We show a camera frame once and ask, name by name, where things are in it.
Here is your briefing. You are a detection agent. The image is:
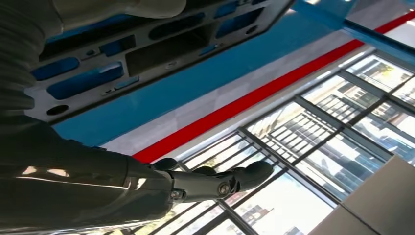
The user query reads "large window dark frame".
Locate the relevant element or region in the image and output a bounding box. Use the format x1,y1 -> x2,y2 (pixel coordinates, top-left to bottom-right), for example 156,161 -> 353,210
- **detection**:
107,47 -> 415,235

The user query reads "red floor tape strip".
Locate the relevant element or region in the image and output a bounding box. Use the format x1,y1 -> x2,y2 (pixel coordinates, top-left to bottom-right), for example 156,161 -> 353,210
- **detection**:
132,9 -> 415,164

